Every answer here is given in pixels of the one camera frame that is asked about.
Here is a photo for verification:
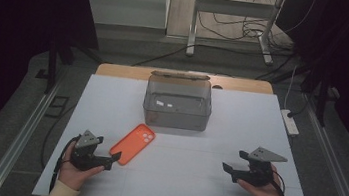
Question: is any thin black floor cable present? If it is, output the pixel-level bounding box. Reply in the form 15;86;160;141
38;100;77;174

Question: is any white power cable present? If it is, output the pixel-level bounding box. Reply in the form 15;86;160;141
283;63;300;113

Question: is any black floor socket frame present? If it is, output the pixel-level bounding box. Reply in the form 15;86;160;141
43;93;71;120

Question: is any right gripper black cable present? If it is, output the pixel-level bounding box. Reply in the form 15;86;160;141
268;169;290;196

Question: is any tangle of black cables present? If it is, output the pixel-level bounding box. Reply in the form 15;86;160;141
194;0;300;50

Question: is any orange phone case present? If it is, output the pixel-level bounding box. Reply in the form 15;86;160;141
107;120;158;170

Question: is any grey translucent storage box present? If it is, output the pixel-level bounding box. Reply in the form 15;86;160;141
140;67;216;133

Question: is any grey metal stand frame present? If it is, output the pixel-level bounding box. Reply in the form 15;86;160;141
185;0;288;68

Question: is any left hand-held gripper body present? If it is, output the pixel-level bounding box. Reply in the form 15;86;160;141
68;128;106;174

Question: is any person's left hand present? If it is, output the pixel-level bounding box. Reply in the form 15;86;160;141
57;139;108;195

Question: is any white power strip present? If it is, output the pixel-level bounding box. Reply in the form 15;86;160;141
277;108;303;138

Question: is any white board sheet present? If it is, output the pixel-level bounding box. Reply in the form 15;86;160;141
32;66;328;196

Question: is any black stand leg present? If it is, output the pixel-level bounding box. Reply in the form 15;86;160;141
33;36;104;100
295;66;345;130

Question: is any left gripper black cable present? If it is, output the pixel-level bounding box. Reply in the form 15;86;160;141
48;132;82;196

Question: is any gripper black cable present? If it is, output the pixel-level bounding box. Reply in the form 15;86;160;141
48;132;82;196
268;169;290;196

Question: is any wooden table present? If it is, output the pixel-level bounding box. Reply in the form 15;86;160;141
95;60;276;97

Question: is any white cabinet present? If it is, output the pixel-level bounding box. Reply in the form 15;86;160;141
77;0;171;34

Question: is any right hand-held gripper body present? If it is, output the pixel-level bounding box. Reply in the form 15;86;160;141
229;144;290;192

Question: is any long black floor cable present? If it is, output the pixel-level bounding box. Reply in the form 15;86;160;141
130;35;291;86

